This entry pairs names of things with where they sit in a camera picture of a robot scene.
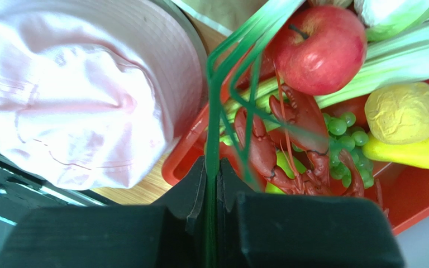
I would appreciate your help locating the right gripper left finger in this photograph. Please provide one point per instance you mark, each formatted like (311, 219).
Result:
(166, 233)

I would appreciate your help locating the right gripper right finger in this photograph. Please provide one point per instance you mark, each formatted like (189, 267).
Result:
(274, 230)

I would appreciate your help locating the green scallion bunch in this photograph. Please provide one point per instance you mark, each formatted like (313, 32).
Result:
(233, 68)

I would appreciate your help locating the green lime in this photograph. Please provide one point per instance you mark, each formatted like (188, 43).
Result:
(284, 164)

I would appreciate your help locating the red toy lobster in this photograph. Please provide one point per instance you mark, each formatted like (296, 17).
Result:
(296, 127)

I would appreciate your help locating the green grape bunch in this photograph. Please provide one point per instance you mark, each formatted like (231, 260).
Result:
(345, 135)

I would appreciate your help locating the pink bucket hat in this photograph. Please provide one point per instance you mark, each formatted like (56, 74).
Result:
(93, 93)

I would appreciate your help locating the red plastic tray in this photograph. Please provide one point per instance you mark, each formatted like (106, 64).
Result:
(405, 189)

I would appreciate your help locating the orange small fruit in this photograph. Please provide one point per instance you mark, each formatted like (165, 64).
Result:
(399, 114)

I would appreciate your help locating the red apple lower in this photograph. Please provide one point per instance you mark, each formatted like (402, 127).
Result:
(319, 51)

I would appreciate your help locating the yellow banana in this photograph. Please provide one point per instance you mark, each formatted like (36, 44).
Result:
(413, 154)

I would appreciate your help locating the checkered blue beige pillow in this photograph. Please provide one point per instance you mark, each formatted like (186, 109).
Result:
(223, 16)

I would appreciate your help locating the white radish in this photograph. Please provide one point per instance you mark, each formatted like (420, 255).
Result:
(403, 58)

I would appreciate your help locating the white garlic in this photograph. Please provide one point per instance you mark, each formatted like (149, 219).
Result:
(385, 19)

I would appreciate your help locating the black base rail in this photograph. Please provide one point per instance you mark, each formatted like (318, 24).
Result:
(21, 192)

